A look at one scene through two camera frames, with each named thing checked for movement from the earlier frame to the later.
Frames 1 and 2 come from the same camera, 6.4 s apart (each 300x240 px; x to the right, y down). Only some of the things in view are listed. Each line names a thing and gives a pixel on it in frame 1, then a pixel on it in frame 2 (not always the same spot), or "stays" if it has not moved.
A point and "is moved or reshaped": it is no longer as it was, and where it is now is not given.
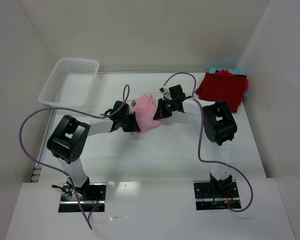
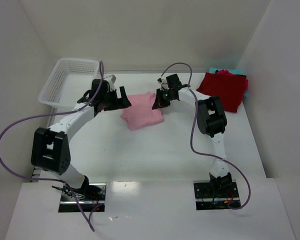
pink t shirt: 145,108 is moved or reshaped
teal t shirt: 234,71 stays
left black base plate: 90,195 stays
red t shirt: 223,86 stays
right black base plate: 216,194 stays
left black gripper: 129,121 to 114,99
